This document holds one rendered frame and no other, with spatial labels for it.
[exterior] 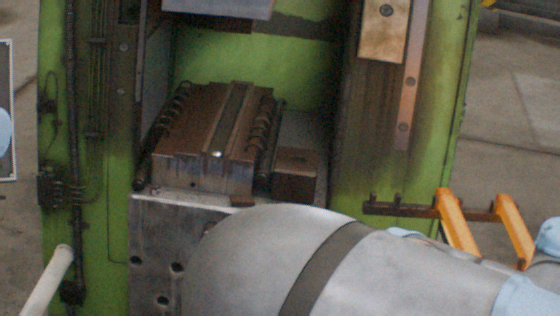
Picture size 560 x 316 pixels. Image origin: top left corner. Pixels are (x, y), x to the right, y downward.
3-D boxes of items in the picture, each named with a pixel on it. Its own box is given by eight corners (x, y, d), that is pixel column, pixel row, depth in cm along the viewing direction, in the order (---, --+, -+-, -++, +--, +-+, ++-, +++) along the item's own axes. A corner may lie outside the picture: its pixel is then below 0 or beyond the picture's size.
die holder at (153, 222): (296, 393, 171) (324, 222, 153) (130, 367, 173) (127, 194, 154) (310, 265, 222) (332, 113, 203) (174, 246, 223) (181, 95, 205)
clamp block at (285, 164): (313, 205, 158) (317, 175, 155) (269, 199, 158) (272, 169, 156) (316, 178, 169) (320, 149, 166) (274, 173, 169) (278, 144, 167)
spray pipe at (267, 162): (267, 187, 158) (269, 173, 156) (253, 185, 158) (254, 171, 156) (282, 121, 189) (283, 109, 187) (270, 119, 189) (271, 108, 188)
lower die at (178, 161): (250, 197, 159) (254, 157, 155) (150, 183, 159) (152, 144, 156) (271, 117, 197) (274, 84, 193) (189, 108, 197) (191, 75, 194)
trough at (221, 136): (228, 160, 156) (228, 154, 155) (201, 157, 156) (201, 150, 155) (253, 87, 194) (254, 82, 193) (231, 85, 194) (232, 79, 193)
